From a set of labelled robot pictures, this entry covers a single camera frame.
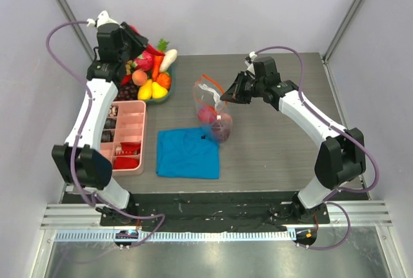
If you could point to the teal fruit bowl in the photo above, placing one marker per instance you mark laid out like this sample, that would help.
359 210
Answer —
172 72

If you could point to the clear zip top bag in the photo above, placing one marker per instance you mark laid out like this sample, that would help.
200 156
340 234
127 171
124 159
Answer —
207 92

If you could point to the red chili pepper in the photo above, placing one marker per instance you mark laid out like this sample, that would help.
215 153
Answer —
126 79

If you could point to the orange persimmon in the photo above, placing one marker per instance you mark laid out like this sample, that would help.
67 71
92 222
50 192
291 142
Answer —
164 79

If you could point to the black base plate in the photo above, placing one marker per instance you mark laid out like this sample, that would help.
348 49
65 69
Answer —
207 212

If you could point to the dark red apple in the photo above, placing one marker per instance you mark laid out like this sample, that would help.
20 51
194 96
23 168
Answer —
221 128

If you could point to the pink peach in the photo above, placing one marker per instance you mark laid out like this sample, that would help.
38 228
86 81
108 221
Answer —
206 115

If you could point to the pink divided organizer tray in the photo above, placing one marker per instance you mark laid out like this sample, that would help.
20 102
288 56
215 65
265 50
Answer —
130 127

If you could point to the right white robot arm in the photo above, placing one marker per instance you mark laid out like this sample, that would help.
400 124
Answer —
339 160

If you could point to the red cloth items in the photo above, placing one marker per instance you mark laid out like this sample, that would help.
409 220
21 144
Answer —
127 156

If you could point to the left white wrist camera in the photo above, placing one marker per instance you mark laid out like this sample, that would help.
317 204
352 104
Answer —
102 19

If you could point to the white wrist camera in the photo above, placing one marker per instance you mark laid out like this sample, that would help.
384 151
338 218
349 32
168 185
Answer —
102 19
249 61

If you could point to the white radish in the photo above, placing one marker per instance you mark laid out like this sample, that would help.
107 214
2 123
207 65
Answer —
168 59

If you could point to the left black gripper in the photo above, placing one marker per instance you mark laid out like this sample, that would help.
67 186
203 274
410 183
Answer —
140 42

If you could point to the brown longan bunch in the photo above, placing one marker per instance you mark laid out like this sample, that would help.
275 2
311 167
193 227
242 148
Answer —
130 67

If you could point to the dark rolled socks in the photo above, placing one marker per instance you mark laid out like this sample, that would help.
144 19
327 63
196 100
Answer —
107 135

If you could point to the pink dragon fruit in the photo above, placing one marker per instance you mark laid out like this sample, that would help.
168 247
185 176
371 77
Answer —
144 61

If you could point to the purple grape bunch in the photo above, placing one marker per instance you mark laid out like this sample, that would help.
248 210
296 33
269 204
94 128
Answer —
127 92

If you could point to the blue folded cloth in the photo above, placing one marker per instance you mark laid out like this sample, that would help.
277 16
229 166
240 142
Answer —
187 153

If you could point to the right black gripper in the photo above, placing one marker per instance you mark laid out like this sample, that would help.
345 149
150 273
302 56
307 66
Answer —
242 84

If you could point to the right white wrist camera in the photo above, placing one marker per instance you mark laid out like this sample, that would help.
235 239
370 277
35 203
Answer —
249 61

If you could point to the yellow pear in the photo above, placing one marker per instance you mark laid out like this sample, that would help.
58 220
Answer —
158 91

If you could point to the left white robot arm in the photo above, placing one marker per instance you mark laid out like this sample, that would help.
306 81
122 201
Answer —
79 159

